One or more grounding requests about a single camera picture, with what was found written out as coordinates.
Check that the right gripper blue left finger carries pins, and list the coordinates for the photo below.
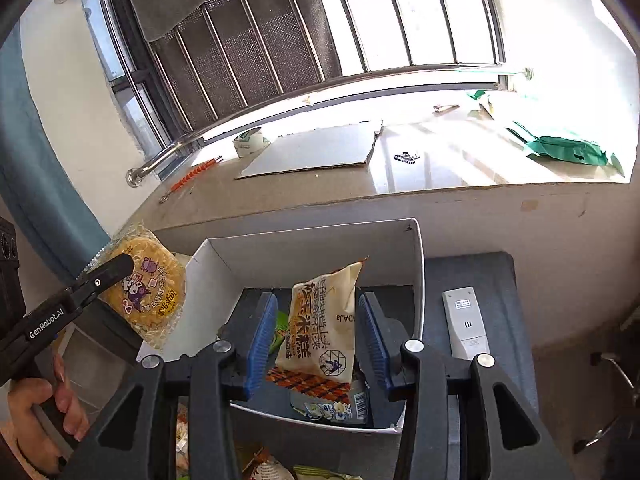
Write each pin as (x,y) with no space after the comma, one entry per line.
(260,329)

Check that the person's left hand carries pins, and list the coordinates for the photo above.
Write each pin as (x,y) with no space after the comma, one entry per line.
(43,414)

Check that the green seaweed snack bag front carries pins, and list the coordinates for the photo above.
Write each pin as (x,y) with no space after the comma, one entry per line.
(280,331)

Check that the blue white snack packet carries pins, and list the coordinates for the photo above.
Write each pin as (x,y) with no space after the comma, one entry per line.
(354,412)

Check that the white rice cake bag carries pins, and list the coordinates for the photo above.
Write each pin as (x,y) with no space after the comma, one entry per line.
(317,357)

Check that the green plastic bag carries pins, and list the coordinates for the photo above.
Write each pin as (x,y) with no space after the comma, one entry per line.
(572,149)

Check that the teal curtain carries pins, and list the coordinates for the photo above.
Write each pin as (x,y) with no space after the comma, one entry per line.
(62,229)

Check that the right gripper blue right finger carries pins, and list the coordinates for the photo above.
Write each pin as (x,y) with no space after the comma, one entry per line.
(374,332)

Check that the steel window guard rail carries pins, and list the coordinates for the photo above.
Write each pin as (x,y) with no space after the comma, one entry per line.
(230,57)

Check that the grey flat board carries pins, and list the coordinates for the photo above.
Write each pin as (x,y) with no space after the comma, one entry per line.
(326,148)

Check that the round yellow noodle cake pack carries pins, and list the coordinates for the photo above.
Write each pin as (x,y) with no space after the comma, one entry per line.
(151,297)

